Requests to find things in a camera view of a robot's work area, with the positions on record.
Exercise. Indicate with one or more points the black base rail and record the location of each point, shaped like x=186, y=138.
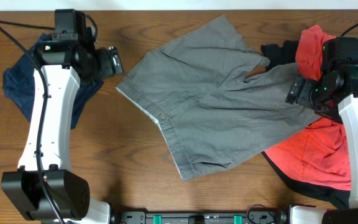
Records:
x=256, y=214

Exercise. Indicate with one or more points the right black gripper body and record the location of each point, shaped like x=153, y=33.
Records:
x=304, y=98

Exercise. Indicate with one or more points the folded navy blue shorts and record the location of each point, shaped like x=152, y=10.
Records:
x=19, y=86

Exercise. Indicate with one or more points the red t-shirt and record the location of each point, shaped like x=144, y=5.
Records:
x=319, y=153

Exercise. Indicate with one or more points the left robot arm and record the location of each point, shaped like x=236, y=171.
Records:
x=43, y=188

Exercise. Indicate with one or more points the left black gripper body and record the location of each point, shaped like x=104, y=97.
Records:
x=102, y=66

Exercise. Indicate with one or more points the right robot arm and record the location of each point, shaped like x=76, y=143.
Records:
x=333, y=96

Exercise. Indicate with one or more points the grey shorts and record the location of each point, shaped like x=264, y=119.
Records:
x=212, y=113

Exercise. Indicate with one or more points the black garment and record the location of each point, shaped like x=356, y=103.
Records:
x=338, y=198

